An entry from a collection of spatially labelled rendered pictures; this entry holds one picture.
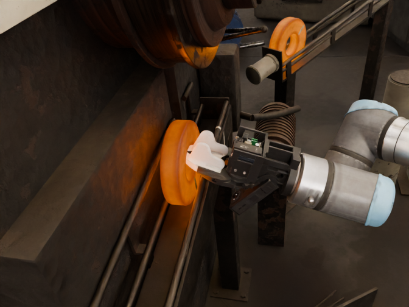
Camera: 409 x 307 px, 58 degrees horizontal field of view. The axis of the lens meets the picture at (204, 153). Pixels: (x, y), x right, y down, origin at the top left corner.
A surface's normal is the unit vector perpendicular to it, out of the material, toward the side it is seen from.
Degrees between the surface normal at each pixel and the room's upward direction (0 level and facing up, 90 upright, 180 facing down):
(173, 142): 25
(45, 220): 0
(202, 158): 89
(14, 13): 90
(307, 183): 56
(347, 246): 0
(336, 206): 85
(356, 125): 43
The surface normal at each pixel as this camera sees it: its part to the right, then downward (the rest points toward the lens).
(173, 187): -0.23, 0.53
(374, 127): -0.61, -0.35
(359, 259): -0.10, -0.79
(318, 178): 0.01, -0.19
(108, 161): 0.97, 0.05
